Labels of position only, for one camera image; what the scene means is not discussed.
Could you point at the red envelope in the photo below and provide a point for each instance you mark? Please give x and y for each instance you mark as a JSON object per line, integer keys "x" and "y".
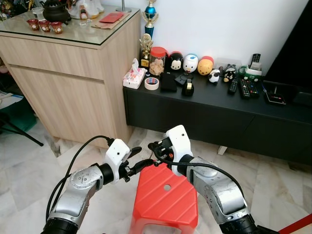
{"x": 111, "y": 18}

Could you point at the white tape roll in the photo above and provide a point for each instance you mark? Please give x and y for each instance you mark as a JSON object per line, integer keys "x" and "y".
{"x": 146, "y": 83}

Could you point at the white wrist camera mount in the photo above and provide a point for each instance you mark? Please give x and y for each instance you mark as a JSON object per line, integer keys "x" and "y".
{"x": 179, "y": 141}
{"x": 117, "y": 156}

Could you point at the white duck round toy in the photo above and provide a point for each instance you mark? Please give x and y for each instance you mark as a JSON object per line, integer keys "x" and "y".
{"x": 190, "y": 63}

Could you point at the black flat television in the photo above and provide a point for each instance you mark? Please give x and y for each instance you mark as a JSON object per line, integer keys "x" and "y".
{"x": 297, "y": 48}

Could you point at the yellow bear round toy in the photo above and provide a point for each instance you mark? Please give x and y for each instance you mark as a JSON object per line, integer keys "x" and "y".
{"x": 205, "y": 66}

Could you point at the black tripod stand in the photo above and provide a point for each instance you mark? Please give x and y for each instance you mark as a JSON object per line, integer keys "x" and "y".
{"x": 24, "y": 133}

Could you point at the black mouse round toy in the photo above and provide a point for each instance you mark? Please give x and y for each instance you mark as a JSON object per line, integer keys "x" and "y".
{"x": 175, "y": 62}

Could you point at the small white black figurine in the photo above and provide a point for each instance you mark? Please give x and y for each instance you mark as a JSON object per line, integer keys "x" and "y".
{"x": 214, "y": 75}

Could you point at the black iron teapot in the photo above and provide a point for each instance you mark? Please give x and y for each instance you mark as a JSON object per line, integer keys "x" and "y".
{"x": 54, "y": 10}

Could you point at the small red cup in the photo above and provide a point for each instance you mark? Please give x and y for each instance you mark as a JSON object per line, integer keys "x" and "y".
{"x": 56, "y": 27}
{"x": 44, "y": 25}
{"x": 33, "y": 23}

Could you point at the black wallet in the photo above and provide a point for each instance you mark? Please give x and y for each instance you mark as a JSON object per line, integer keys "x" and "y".
{"x": 168, "y": 83}

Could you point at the white console leg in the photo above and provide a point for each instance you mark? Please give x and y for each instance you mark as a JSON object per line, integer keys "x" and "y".
{"x": 223, "y": 150}

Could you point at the small black remote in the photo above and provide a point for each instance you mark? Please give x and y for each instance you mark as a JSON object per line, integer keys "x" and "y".
{"x": 233, "y": 86}

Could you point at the black set-top box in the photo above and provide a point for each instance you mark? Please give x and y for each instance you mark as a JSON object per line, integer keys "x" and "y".
{"x": 275, "y": 95}

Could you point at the black remote coloured buttons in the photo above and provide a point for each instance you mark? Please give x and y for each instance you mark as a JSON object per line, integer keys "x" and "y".
{"x": 248, "y": 88}

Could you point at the small flat black gadget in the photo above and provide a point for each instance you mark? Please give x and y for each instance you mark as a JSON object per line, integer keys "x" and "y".
{"x": 183, "y": 78}

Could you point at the pink white tissue pack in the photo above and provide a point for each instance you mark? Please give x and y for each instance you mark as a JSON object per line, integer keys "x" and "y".
{"x": 134, "y": 78}

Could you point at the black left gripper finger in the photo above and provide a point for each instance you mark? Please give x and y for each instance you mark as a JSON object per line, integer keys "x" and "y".
{"x": 135, "y": 150}
{"x": 142, "y": 165}

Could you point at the red lid snack jar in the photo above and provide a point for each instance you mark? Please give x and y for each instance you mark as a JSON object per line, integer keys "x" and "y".
{"x": 157, "y": 63}

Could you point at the light wooden cabinet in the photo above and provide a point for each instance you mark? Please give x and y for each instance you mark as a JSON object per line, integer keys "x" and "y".
{"x": 68, "y": 92}

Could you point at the small gold trophy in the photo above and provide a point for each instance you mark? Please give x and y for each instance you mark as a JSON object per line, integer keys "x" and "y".
{"x": 145, "y": 48}

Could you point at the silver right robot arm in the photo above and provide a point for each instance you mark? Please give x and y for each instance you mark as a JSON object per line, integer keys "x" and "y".
{"x": 219, "y": 190}

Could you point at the black TV console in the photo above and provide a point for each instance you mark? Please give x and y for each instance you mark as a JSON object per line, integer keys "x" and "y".
{"x": 219, "y": 122}

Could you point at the black tape dispenser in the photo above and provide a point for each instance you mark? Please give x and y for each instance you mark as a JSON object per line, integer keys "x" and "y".
{"x": 187, "y": 87}

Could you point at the blue gold trophy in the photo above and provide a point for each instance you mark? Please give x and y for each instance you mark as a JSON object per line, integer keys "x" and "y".
{"x": 150, "y": 14}

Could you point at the white blue papers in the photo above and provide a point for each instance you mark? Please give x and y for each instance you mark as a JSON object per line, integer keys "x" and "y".
{"x": 9, "y": 100}

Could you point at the green bag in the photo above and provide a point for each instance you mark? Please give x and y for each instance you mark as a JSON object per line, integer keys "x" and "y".
{"x": 19, "y": 114}

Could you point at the white porcelain figure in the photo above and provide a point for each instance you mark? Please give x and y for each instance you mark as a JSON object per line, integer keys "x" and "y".
{"x": 92, "y": 6}

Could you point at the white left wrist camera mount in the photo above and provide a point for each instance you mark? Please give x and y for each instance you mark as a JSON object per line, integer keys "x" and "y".
{"x": 117, "y": 156}

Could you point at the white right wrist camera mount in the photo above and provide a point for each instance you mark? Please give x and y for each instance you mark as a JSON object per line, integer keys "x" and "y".
{"x": 179, "y": 141}

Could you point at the green white remote holder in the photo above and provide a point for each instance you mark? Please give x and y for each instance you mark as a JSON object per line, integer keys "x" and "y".
{"x": 251, "y": 74}

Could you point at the slim black remote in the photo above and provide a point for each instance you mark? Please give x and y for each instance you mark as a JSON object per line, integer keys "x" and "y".
{"x": 255, "y": 58}

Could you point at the red plastic stool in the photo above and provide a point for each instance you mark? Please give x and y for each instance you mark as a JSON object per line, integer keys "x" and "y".
{"x": 161, "y": 200}

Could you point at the silver lamp base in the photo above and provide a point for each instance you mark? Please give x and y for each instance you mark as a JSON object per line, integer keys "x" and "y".
{"x": 123, "y": 8}

